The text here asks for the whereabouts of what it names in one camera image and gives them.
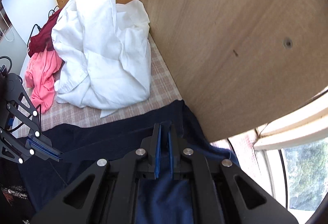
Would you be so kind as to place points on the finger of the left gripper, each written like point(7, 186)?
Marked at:
point(45, 152)
point(36, 139)

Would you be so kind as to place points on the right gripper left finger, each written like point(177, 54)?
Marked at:
point(151, 163)

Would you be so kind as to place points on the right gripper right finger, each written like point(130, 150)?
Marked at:
point(179, 166)

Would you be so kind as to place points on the navy blue t-shirt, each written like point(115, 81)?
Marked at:
point(159, 201)

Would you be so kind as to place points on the pink garment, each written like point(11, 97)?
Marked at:
point(39, 76)

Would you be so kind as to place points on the pink plaid table cloth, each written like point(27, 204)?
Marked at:
point(163, 91)

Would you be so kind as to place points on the dark red garment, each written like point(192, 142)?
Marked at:
point(43, 40)

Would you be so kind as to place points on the crumpled white shirt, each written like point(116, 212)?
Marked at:
point(105, 51)

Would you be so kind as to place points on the wooden board panel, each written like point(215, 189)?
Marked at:
point(239, 64)

